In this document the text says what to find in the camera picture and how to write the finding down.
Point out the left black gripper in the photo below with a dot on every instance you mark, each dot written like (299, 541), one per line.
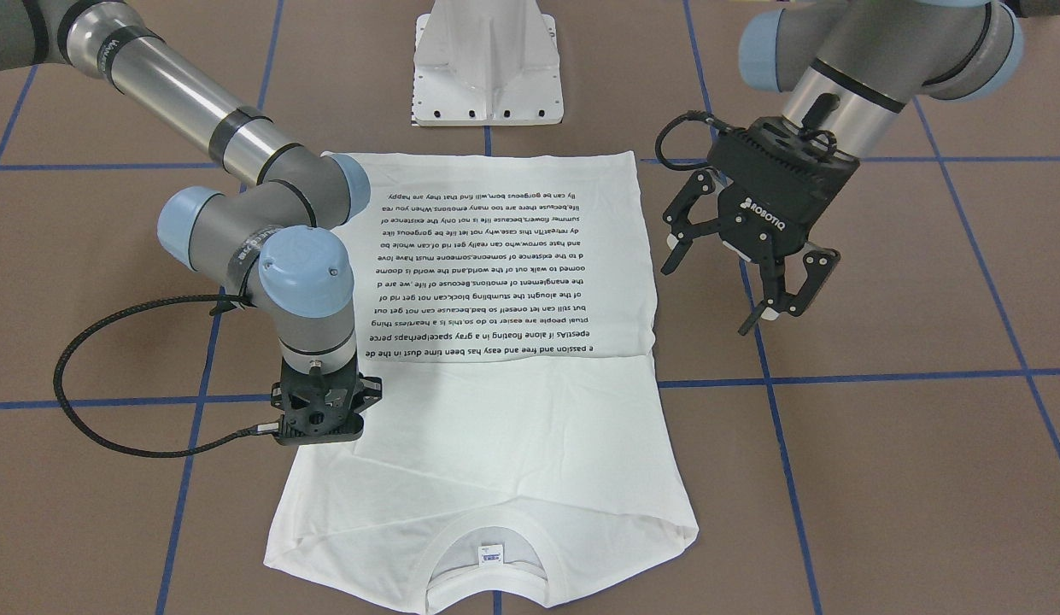
(773, 213)

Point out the white long sleeve printed shirt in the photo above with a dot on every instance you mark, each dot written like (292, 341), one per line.
(507, 304)

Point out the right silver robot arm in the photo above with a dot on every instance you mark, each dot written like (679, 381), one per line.
(273, 245)

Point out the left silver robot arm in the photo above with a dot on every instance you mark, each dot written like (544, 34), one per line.
(850, 67)

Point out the white camera mast pedestal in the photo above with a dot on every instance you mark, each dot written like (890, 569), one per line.
(486, 64)

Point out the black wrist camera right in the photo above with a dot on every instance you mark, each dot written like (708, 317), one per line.
(319, 407)

